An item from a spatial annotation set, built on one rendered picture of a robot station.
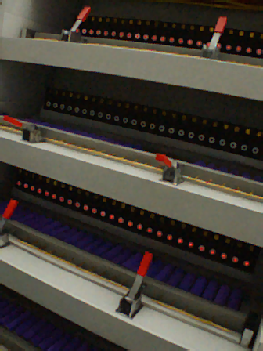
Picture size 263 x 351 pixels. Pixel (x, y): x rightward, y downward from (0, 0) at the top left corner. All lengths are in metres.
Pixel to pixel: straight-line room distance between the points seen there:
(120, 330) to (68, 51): 0.47
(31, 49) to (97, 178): 0.30
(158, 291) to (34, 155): 0.30
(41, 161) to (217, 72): 0.31
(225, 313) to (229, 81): 0.34
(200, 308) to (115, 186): 0.22
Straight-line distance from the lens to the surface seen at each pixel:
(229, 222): 0.46
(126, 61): 0.58
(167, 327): 0.50
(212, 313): 0.53
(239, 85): 0.52
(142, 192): 0.49
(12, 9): 0.79
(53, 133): 0.63
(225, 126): 0.64
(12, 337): 0.69
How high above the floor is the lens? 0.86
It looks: 5 degrees up
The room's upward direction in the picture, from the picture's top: 19 degrees clockwise
